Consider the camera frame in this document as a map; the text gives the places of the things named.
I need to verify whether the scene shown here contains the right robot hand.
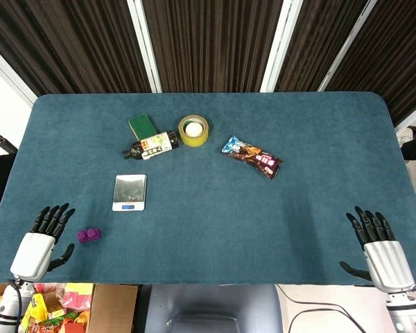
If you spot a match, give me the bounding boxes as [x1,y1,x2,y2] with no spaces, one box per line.
[339,206,416,294]

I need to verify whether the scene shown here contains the small digital kitchen scale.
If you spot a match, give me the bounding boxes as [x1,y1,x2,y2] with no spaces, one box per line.
[111,173,148,212]

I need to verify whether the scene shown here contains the yellow tape roll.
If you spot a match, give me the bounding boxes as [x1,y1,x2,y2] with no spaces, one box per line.
[177,114,211,148]

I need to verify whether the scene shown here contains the purple toy block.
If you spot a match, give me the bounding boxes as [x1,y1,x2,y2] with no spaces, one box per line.
[77,228,102,244]

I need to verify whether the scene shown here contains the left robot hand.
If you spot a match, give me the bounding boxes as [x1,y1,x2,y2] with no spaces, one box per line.
[9,203,76,282]

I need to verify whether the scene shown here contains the blue table cloth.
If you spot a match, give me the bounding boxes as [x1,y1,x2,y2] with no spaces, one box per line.
[0,91,416,287]

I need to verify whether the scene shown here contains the brown snack packet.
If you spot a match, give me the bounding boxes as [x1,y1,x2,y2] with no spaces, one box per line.
[220,135,284,180]

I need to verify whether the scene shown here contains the white ball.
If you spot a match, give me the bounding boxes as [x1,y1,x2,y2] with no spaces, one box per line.
[184,121,202,137]

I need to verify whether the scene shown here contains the colourful snack packets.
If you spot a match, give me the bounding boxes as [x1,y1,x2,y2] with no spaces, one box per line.
[0,282,95,333]

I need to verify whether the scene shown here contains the cardboard box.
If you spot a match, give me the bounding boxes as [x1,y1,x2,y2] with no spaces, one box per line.
[0,282,139,333]

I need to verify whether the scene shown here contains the dark sauce bottle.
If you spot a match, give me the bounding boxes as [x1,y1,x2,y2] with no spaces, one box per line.
[122,129,181,161]

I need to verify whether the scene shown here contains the green sponge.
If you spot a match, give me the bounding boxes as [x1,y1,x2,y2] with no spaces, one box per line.
[128,113,158,139]

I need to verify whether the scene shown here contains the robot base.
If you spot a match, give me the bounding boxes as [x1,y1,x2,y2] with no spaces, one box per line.
[138,284,284,333]

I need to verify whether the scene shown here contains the white shoes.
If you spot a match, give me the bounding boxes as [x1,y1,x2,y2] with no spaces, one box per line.
[397,126,416,146]

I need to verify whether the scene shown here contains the black cable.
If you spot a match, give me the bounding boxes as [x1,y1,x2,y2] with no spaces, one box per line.
[277,284,368,333]

